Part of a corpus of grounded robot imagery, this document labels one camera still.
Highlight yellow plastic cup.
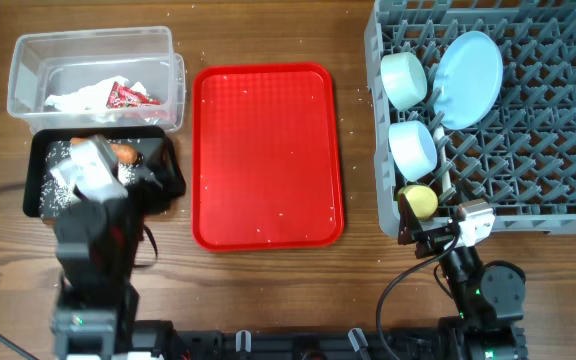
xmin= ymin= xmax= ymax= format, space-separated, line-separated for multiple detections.
xmin=397 ymin=185 xmax=439 ymax=221

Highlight orange carrot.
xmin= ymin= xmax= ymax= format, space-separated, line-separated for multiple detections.
xmin=70 ymin=137 xmax=139 ymax=165

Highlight light blue bowl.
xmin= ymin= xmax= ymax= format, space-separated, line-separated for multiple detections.
xmin=388 ymin=120 xmax=438 ymax=182

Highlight white plastic spoon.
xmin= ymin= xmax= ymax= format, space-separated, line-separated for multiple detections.
xmin=433 ymin=125 xmax=455 ymax=201

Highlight red snack wrapper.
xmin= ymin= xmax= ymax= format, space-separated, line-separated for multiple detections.
xmin=106 ymin=82 xmax=161 ymax=109

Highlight white napkin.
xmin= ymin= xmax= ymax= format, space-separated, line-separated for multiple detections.
xmin=44 ymin=76 xmax=153 ymax=112

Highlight green bowl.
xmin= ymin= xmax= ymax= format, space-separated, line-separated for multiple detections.
xmin=380 ymin=52 xmax=427 ymax=111

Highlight light blue plate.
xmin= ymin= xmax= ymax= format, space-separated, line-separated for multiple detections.
xmin=433 ymin=31 xmax=504 ymax=130

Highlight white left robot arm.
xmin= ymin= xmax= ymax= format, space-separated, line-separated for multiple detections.
xmin=50 ymin=136 xmax=185 ymax=359

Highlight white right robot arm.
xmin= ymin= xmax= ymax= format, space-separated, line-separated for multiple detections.
xmin=398 ymin=195 xmax=528 ymax=360

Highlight black waste tray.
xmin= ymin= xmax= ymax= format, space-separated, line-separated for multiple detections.
xmin=23 ymin=126 xmax=169 ymax=218

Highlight grey dishwasher rack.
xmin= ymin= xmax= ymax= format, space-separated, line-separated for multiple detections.
xmin=364 ymin=0 xmax=576 ymax=236

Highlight white rice pile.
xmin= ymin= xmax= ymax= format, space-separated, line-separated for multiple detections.
xmin=39 ymin=139 xmax=143 ymax=218

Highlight red plastic tray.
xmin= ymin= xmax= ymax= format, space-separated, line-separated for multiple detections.
xmin=191 ymin=63 xmax=344 ymax=252

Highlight clear plastic bin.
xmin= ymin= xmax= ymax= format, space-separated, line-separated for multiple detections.
xmin=7 ymin=26 xmax=186 ymax=132

